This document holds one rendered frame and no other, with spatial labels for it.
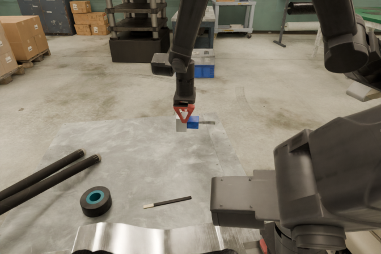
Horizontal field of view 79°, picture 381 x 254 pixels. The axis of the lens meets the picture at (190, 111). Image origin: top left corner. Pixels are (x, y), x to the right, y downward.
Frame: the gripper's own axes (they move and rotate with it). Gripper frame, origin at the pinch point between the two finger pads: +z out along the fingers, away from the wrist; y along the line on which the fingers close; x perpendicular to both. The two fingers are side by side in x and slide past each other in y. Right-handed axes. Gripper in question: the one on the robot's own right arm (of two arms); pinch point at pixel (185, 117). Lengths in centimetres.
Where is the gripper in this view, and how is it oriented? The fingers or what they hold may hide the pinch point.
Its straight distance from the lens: 79.4
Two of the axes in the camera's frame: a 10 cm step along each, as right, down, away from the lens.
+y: -0.7, 5.0, -8.6
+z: -0.1, 8.6, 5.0
